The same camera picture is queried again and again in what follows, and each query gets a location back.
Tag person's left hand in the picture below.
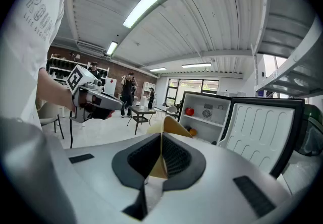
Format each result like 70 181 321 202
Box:
78 88 94 112

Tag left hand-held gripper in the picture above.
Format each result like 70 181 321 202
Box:
66 64 126 124

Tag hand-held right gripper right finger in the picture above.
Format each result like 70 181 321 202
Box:
148 132 291 224

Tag white chair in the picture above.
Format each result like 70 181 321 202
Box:
165 105 179 119

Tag white wall shelving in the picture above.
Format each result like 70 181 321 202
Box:
47 53 89 85

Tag person's left forearm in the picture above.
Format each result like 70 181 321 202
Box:
36 68 76 113

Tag bright tall window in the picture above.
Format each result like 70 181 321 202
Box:
262 53 288 79

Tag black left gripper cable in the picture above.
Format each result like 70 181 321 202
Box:
68 108 77 149

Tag person's white printed t-shirt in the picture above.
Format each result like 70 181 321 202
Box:
0 0 68 129

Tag yellow-brown curved object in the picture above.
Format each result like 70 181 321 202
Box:
146 116 194 181

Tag grey metal staircase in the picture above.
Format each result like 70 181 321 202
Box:
254 15 323 99

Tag black-framed window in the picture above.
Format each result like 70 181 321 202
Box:
166 78 220 106

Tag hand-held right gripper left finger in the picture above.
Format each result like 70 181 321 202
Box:
42 132 162 224

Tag dark green object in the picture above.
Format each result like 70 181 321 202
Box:
294 103 323 157

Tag beige chair black legs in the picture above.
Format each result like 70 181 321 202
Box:
37 101 65 140

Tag white tall cabinet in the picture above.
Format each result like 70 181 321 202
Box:
142 81 157 100

